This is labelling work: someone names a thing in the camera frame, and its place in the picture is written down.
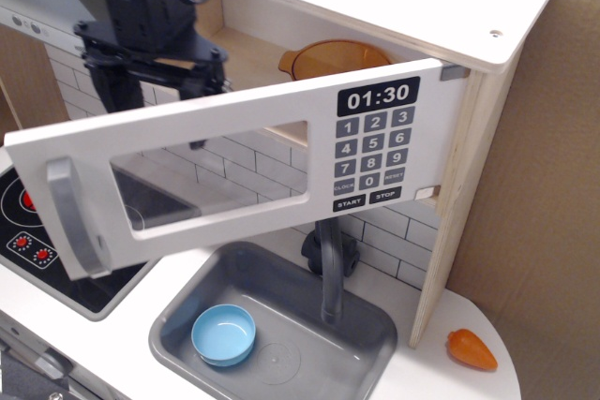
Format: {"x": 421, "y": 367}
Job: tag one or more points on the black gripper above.
{"x": 153, "y": 41}

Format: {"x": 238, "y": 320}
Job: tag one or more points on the white toy microwave door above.
{"x": 360, "y": 146}

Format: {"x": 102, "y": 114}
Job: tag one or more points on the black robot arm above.
{"x": 152, "y": 41}

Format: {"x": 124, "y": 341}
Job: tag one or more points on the wooden toy microwave cabinet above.
{"x": 487, "y": 37}

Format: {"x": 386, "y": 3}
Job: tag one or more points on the grey range hood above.
{"x": 33, "y": 6}

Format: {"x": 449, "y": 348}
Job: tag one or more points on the orange translucent pot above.
{"x": 330, "y": 57}

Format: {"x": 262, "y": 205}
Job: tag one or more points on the black toy stovetop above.
{"x": 27, "y": 250}

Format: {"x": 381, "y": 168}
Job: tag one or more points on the dark grey toy faucet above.
{"x": 334, "y": 257}

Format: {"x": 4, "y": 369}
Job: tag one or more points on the light blue bowl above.
{"x": 223, "y": 335}

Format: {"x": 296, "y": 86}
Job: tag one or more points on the grey toy sink basin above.
{"x": 296, "y": 354}

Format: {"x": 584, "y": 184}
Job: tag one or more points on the orange toy carrot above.
{"x": 468, "y": 348}

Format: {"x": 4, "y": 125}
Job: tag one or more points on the brown cardboard panel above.
{"x": 529, "y": 254}

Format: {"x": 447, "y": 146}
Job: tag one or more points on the grey oven front handle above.
{"x": 29, "y": 373}

